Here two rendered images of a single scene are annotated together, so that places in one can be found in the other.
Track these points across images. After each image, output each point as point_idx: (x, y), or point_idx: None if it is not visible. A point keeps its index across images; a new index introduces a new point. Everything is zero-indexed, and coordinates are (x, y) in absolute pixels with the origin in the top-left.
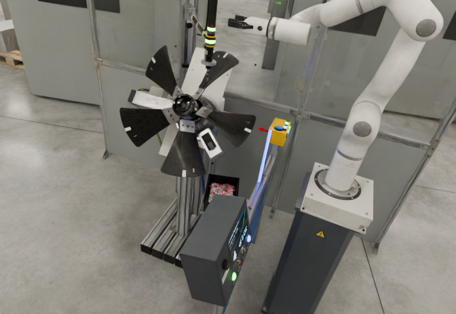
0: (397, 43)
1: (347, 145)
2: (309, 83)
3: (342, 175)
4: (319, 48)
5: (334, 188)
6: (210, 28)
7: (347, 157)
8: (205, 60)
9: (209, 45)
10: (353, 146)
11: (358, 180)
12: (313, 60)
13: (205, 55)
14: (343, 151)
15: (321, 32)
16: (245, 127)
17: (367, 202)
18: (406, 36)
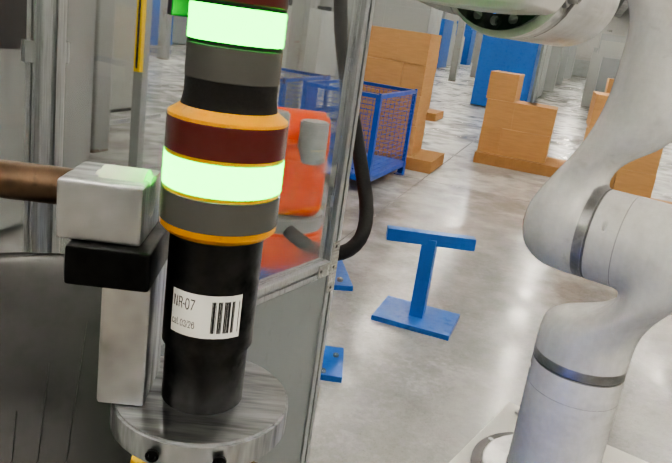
0: None
1: (630, 343)
2: (52, 249)
3: (607, 440)
4: (58, 100)
5: None
6: (276, 14)
7: (622, 380)
8: (211, 408)
9: (272, 218)
10: (641, 337)
11: (514, 426)
12: (49, 152)
13: (146, 361)
14: (615, 370)
15: (52, 35)
16: None
17: (617, 457)
18: None
